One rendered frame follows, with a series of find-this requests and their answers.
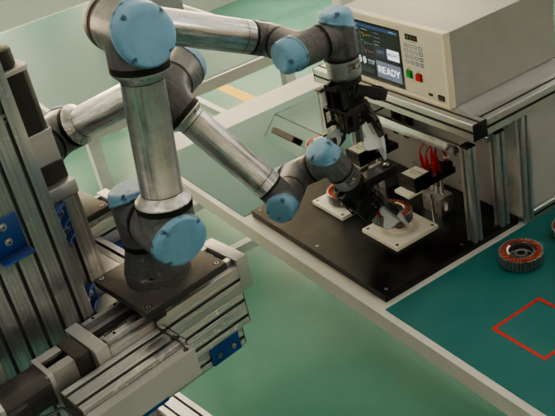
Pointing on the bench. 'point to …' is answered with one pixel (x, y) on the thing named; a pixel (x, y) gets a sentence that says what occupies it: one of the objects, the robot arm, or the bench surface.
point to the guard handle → (286, 136)
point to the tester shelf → (476, 122)
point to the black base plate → (303, 232)
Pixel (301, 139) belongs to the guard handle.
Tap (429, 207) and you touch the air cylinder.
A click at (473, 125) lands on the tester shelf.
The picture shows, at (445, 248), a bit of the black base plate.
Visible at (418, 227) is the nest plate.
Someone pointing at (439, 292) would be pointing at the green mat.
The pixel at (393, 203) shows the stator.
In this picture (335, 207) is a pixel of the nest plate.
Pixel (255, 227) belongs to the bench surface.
